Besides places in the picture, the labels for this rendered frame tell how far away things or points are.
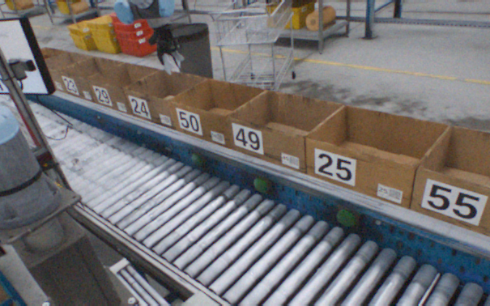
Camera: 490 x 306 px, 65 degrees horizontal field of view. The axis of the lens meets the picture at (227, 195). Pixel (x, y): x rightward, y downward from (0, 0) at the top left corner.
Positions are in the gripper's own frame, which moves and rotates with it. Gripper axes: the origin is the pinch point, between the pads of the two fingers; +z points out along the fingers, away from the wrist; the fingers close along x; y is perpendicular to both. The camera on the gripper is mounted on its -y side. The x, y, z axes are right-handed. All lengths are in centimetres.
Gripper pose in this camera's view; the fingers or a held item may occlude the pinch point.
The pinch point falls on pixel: (172, 68)
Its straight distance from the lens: 184.3
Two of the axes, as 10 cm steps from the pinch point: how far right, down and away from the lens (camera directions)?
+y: 7.4, 3.0, -6.0
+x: 6.3, -6.3, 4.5
